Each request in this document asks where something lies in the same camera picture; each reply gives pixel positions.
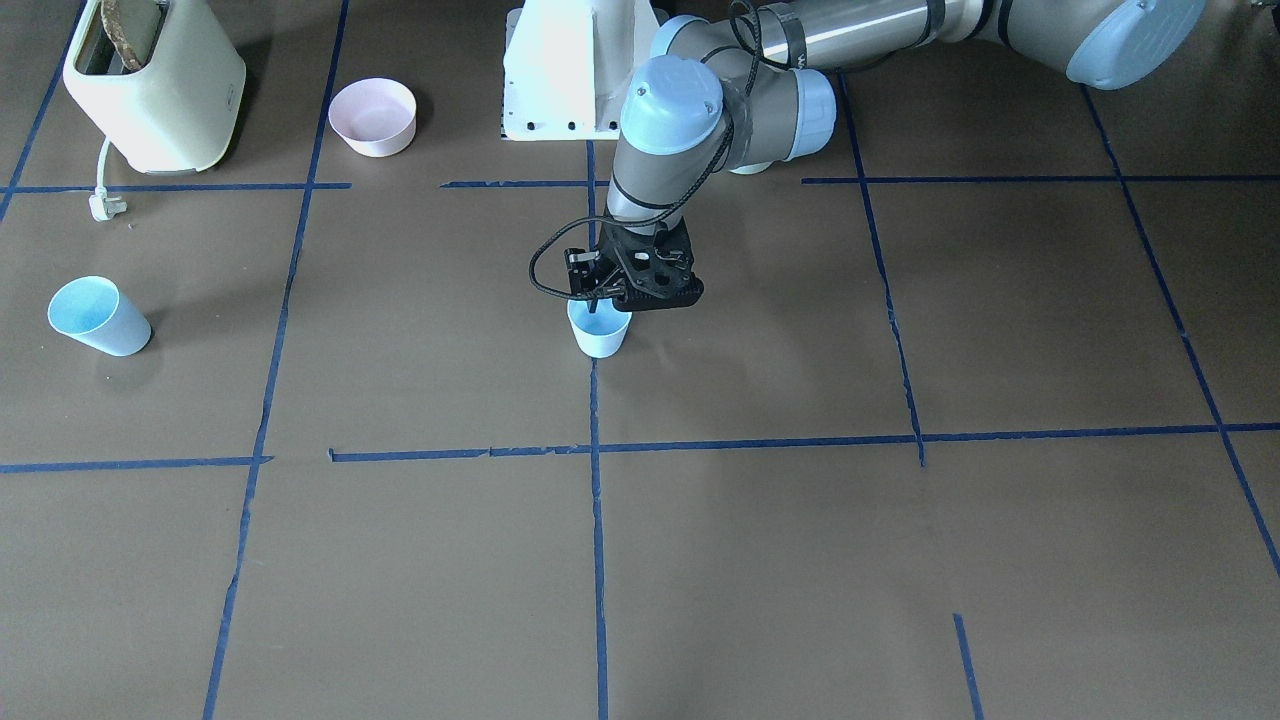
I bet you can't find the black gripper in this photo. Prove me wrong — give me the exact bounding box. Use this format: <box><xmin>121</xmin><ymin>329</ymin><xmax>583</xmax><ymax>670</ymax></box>
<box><xmin>564</xmin><ymin>219</ymin><xmax>705</xmax><ymax>316</ymax></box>

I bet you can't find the light blue cup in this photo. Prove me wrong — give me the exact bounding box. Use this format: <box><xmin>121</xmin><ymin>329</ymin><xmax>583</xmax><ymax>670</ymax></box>
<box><xmin>46</xmin><ymin>275</ymin><xmax>154</xmax><ymax>357</ymax></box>
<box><xmin>566</xmin><ymin>299</ymin><xmax>634</xmax><ymax>359</ymax></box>

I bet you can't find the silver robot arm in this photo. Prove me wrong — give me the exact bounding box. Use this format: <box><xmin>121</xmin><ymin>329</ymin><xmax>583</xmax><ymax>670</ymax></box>
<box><xmin>561</xmin><ymin>1</ymin><xmax>1204</xmax><ymax>313</ymax></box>

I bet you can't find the mint green bowl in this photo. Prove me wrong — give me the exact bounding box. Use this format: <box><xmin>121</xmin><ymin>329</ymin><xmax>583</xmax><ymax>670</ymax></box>
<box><xmin>730</xmin><ymin>161</ymin><xmax>774</xmax><ymax>176</ymax></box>

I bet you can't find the pink bowl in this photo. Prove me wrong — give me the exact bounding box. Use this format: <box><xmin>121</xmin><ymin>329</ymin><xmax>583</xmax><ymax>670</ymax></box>
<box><xmin>326</xmin><ymin>77</ymin><xmax>419</xmax><ymax>158</ymax></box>

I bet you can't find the cream white toaster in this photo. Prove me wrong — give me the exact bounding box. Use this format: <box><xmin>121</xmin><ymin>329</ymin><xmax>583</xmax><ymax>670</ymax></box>
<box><xmin>61</xmin><ymin>1</ymin><xmax>246</xmax><ymax>176</ymax></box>

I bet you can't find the toast slice in toaster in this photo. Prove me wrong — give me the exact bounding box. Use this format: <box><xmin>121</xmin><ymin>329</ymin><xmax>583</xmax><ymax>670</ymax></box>
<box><xmin>99</xmin><ymin>1</ymin><xmax>157</xmax><ymax>72</ymax></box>

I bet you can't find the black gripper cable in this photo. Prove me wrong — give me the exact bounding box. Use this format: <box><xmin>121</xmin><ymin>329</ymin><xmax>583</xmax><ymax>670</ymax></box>
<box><xmin>529</xmin><ymin>0</ymin><xmax>791</xmax><ymax>304</ymax></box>

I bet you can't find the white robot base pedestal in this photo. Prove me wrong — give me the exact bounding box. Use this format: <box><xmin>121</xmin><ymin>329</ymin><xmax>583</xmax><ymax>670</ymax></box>
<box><xmin>502</xmin><ymin>1</ymin><xmax>669</xmax><ymax>142</ymax></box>

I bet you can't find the white toaster power cable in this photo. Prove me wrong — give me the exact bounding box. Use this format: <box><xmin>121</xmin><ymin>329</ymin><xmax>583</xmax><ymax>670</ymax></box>
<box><xmin>90</xmin><ymin>137</ymin><xmax>129</xmax><ymax>223</ymax></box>

